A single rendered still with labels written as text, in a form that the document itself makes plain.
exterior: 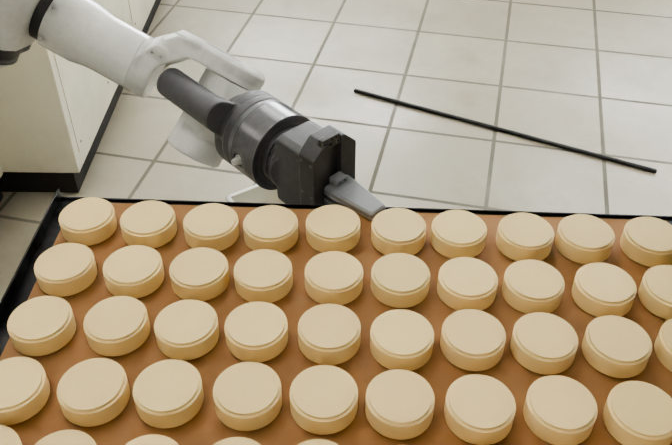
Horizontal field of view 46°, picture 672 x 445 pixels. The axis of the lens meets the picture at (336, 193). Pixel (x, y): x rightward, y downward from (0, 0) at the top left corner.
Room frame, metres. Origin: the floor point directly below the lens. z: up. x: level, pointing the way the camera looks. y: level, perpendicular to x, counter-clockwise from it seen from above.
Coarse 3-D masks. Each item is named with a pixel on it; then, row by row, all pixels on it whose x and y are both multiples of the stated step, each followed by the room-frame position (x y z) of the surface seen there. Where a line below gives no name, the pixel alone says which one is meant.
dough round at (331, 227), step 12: (312, 216) 0.54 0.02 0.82; (324, 216) 0.54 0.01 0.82; (336, 216) 0.54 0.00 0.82; (348, 216) 0.54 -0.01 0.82; (312, 228) 0.52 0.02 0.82; (324, 228) 0.52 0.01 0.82; (336, 228) 0.52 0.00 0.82; (348, 228) 0.52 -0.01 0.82; (312, 240) 0.52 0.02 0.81; (324, 240) 0.51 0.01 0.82; (336, 240) 0.51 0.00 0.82; (348, 240) 0.51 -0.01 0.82
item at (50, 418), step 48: (240, 240) 0.53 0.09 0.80; (96, 288) 0.47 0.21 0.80; (432, 288) 0.47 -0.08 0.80; (288, 336) 0.42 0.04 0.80; (288, 384) 0.37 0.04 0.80; (432, 384) 0.37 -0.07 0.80; (528, 384) 0.37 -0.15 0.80; (48, 432) 0.33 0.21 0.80; (96, 432) 0.33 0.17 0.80; (144, 432) 0.33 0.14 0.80; (192, 432) 0.33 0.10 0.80; (240, 432) 0.33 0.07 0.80; (288, 432) 0.33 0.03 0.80; (432, 432) 0.33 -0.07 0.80; (528, 432) 0.33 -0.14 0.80
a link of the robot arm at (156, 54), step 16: (144, 48) 0.76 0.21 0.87; (160, 48) 0.76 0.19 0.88; (176, 48) 0.76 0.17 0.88; (192, 48) 0.76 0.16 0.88; (208, 48) 0.76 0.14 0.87; (144, 64) 0.75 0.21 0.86; (160, 64) 0.75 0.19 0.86; (208, 64) 0.75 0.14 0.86; (224, 64) 0.75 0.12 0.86; (240, 64) 0.75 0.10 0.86; (128, 80) 0.74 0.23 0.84; (144, 80) 0.74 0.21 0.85; (240, 80) 0.74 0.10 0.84; (256, 80) 0.75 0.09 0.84; (144, 96) 0.76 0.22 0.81
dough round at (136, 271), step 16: (112, 256) 0.49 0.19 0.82; (128, 256) 0.49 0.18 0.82; (144, 256) 0.49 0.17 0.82; (160, 256) 0.49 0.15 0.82; (112, 272) 0.47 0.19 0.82; (128, 272) 0.47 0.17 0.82; (144, 272) 0.47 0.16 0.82; (160, 272) 0.47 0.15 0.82; (112, 288) 0.46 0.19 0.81; (128, 288) 0.45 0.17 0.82; (144, 288) 0.46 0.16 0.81
